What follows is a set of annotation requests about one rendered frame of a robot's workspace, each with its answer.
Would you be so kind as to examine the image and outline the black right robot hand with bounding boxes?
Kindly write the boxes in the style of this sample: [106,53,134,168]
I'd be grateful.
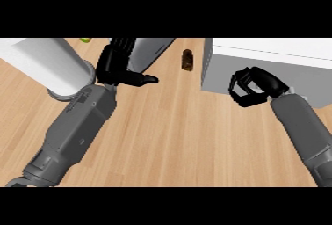
[227,66,290,108]

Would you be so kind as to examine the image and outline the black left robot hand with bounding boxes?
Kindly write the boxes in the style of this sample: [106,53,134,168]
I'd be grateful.
[94,38,159,88]

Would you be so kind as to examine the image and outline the white cylindrical cup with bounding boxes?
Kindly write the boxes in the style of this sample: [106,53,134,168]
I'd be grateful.
[0,38,97,103]

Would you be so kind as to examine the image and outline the grey metallic appliance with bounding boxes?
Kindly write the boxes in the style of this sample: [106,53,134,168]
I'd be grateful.
[127,38,177,74]

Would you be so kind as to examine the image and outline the dark brown bottle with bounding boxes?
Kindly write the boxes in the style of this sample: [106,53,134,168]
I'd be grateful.
[180,48,196,72]

